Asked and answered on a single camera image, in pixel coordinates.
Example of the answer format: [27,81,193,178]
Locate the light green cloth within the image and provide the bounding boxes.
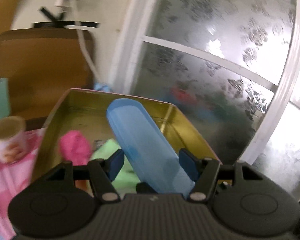
[90,139,140,196]

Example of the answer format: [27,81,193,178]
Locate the blue plastic case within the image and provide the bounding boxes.
[106,99,194,197]

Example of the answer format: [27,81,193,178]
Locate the pink knitted cloth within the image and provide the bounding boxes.
[59,130,92,166]

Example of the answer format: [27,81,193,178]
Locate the green patterned tissue pack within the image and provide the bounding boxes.
[93,140,106,152]

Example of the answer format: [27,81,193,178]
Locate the pink macaron biscuit tin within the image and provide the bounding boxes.
[0,87,233,239]

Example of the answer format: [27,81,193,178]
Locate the pink white snack can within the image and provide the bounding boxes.
[0,116,28,164]

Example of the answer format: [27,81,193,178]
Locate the white frosted glass door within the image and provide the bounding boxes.
[109,0,300,198]

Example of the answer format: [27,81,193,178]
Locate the white cable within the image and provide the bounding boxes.
[65,0,102,86]

